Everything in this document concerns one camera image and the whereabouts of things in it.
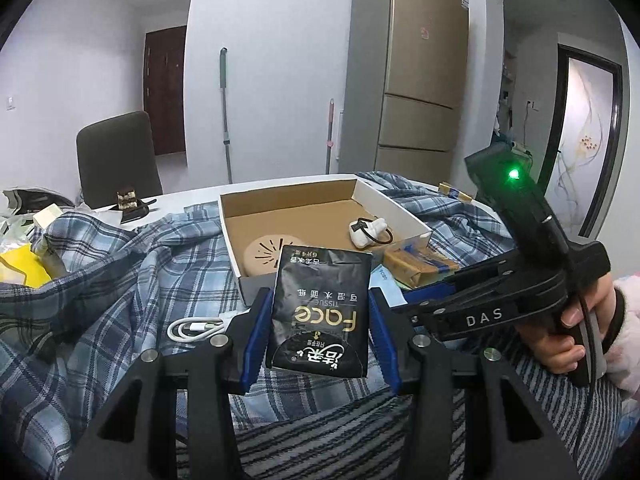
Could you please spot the black tissue packet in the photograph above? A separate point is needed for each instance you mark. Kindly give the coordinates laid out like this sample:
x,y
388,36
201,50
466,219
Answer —
x,y
320,310

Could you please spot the brown tissue packet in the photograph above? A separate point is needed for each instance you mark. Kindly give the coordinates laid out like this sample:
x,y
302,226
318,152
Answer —
x,y
420,266

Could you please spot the blue and yellow packet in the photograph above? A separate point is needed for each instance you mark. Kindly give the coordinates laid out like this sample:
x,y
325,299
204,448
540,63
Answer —
x,y
454,192

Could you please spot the gold refrigerator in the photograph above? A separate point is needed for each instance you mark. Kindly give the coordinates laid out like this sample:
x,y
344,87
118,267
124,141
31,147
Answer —
x,y
420,70

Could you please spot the cake slice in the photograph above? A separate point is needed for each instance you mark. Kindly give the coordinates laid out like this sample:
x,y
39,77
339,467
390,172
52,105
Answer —
x,y
126,199

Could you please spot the grey striped cloth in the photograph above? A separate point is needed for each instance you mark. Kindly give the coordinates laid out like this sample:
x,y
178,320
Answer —
x,y
325,440

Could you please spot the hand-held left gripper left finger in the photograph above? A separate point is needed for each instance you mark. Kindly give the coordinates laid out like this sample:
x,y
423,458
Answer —
x,y
254,345

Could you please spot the round beige disc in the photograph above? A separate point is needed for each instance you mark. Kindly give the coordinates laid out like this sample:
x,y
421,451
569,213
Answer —
x,y
265,255

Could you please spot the dark brown door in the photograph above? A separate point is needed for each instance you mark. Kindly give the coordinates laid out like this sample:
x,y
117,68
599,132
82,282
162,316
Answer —
x,y
167,90

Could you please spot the yellow bag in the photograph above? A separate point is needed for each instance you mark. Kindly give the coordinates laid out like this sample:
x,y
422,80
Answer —
x,y
20,267

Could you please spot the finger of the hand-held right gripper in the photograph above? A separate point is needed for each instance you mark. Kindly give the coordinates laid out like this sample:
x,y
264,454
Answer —
x,y
470,271
450,302

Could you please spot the small white box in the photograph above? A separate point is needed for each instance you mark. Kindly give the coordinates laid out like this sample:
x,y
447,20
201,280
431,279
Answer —
x,y
47,216

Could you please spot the light blue packet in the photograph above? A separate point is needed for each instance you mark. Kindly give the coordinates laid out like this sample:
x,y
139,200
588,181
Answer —
x,y
386,285

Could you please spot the blue plaid cloth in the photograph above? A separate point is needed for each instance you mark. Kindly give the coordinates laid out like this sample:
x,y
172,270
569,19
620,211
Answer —
x,y
125,280

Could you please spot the person's right hand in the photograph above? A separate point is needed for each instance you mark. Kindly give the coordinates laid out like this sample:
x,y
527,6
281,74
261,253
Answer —
x,y
550,350

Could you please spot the black plastic bag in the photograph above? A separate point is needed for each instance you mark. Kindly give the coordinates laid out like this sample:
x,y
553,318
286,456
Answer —
x,y
35,195

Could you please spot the printed glass door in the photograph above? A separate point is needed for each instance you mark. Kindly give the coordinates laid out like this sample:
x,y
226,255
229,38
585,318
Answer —
x,y
585,135

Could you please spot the shallow cardboard box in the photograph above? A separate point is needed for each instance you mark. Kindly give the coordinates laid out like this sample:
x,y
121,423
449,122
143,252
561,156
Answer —
x,y
300,215

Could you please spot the black plate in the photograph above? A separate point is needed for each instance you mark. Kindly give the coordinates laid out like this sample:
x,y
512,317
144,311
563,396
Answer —
x,y
137,211

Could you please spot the person's right forearm pink sleeve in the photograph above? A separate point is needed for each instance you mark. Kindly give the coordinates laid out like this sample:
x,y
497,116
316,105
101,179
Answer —
x,y
627,340

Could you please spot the dark grey chair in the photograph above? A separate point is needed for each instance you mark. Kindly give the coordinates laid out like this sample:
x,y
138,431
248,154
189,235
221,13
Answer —
x,y
117,160

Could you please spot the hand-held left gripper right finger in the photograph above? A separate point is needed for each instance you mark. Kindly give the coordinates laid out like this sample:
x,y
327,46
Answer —
x,y
385,345

